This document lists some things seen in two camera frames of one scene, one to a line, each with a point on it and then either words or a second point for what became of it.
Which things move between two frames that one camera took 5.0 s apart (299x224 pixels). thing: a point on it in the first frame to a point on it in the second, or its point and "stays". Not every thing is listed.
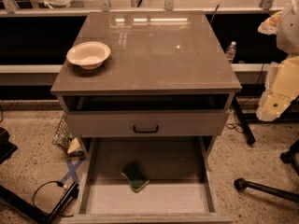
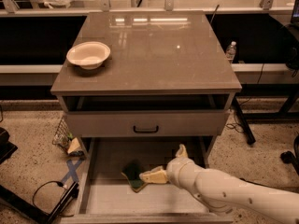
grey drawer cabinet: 148,119 stays
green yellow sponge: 135,176 stays
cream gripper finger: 271,106 to 157,175
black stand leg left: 12,200 stays
